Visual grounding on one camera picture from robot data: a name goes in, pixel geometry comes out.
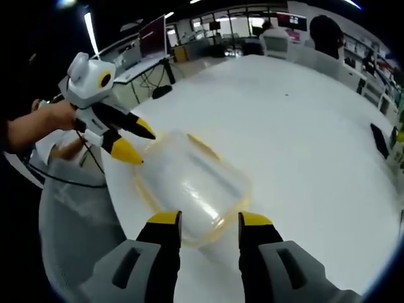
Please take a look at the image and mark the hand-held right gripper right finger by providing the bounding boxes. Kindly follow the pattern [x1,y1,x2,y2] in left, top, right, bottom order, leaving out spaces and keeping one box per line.
[237,211,364,303]

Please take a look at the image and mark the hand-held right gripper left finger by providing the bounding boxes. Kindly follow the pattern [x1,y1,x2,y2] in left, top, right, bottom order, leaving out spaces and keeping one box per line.
[80,210,183,303]

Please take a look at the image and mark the clear container with yellow buckle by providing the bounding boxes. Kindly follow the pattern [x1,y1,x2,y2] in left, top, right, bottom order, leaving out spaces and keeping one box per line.
[131,129,254,251]

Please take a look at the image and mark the person's left hand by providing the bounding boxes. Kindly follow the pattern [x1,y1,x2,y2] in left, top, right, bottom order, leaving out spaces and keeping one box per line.
[38,100,79,137]

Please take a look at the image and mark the black laptop stand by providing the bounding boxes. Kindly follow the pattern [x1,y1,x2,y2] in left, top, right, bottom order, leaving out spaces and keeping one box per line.
[151,57,176,100]

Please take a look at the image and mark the silver laptop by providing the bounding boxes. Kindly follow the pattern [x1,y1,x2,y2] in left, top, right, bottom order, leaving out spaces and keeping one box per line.
[112,14,171,83]

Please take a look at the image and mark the grey mesh chair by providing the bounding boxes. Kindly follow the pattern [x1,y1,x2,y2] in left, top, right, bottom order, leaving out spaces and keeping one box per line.
[37,157,129,296]

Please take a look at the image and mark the cardboard box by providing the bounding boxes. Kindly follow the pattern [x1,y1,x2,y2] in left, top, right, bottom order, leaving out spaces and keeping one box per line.
[172,44,191,63]

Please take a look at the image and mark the white office chair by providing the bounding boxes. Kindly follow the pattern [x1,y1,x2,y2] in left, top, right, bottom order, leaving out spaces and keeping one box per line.
[263,34,290,61]

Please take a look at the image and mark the black phone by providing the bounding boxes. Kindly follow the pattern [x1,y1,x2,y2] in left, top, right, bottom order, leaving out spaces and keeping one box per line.
[369,122,391,160]

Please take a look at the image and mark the green potted plant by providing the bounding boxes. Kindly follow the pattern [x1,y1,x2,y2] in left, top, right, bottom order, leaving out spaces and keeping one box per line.
[390,124,404,160]

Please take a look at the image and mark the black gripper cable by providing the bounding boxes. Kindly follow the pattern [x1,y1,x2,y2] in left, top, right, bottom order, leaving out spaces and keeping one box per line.
[40,128,107,189]

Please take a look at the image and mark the wall monitor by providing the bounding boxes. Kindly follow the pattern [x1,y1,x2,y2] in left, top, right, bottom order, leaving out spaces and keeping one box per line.
[276,12,309,32]

